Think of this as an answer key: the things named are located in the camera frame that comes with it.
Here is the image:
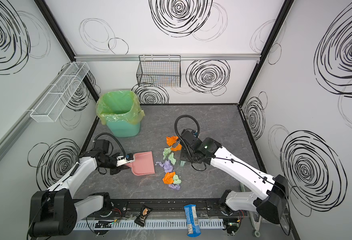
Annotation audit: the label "green hand brush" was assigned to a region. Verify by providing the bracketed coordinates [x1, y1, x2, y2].
[180, 151, 192, 166]

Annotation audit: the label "pink plastic dustpan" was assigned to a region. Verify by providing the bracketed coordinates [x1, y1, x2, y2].
[125, 152, 155, 176]

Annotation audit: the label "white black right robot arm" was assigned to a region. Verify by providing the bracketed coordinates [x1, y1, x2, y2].
[179, 130, 289, 225]

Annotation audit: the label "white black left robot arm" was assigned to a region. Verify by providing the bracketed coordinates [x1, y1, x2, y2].
[27, 140, 135, 238]

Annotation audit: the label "orange scrap right cluster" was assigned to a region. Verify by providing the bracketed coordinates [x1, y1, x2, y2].
[171, 144, 182, 152]

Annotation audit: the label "light green crumpled scrap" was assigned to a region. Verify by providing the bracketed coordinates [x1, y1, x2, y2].
[168, 153, 177, 165]

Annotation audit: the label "small orange scrap back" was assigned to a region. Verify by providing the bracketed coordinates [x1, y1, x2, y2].
[166, 136, 179, 147]

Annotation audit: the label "green scrap right cluster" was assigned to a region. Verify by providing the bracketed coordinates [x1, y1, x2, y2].
[163, 147, 172, 160]

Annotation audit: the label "purple paper scrap centre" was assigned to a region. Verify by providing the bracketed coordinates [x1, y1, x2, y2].
[156, 160, 174, 173]

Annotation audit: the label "small green scrap front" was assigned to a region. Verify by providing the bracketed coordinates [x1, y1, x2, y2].
[173, 175, 182, 185]

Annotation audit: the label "orange scrap front centre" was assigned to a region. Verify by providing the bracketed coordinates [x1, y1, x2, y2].
[163, 172, 176, 185]

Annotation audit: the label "small purple scrap front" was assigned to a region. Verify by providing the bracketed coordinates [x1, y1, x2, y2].
[168, 184, 181, 190]

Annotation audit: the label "green bin with bag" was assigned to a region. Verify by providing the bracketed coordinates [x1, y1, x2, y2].
[96, 90, 145, 138]

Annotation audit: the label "black snack packet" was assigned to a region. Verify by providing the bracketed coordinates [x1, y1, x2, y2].
[134, 205, 152, 227]

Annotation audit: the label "blue snack packet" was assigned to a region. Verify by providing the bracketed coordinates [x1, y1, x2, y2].
[184, 204, 201, 238]

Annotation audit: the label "green kitchen tongs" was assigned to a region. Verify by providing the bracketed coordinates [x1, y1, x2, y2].
[240, 184, 262, 238]

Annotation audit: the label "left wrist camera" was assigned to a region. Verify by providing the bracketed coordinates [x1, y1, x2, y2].
[117, 154, 135, 168]

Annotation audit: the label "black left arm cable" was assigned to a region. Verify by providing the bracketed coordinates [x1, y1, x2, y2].
[93, 132, 127, 158]

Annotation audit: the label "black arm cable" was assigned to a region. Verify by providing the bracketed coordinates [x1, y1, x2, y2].
[93, 132, 127, 158]
[174, 114, 201, 151]

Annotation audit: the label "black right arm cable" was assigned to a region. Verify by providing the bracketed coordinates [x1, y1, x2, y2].
[174, 114, 201, 151]

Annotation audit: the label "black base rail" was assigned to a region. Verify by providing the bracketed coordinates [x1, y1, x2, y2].
[82, 197, 285, 218]

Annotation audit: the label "white slotted cable duct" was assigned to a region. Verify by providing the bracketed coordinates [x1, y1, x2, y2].
[73, 218, 225, 231]

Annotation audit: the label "clear acrylic wall shelf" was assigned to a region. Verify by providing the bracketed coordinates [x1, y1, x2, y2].
[30, 62, 91, 123]

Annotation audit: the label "black wire wall basket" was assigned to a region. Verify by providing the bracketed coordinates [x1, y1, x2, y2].
[136, 55, 182, 88]

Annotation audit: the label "black corner frame post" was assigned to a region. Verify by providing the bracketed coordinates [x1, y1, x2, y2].
[238, 0, 294, 108]

